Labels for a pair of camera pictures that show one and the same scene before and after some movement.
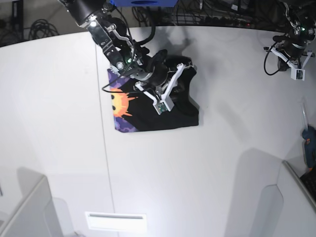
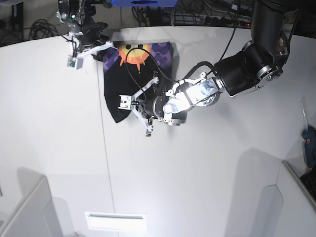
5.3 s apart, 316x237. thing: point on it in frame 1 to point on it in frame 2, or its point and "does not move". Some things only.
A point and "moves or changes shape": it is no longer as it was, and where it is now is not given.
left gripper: x=159 y=81 to x=88 y=37
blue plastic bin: x=144 y=3 does not move
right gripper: x=293 y=54 to x=148 y=106
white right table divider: x=269 y=200 does not move
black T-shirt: x=133 y=109 moves or changes shape
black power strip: x=234 y=20 does not move
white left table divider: x=38 y=214 does not move
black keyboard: x=309 y=180 does not move
